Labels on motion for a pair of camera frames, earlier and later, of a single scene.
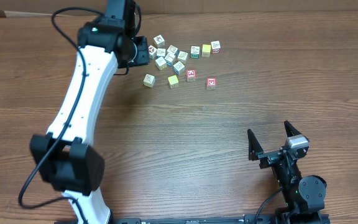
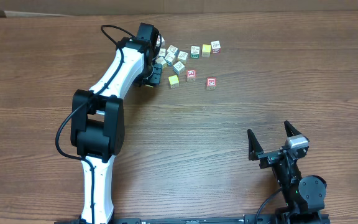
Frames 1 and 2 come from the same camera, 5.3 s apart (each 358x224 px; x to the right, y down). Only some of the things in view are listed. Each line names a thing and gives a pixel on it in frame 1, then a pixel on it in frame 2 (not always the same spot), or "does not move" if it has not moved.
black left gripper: x=143 y=55 to x=155 y=77
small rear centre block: x=161 y=52 does not move
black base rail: x=275 y=218 does not move
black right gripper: x=270 y=157 does not move
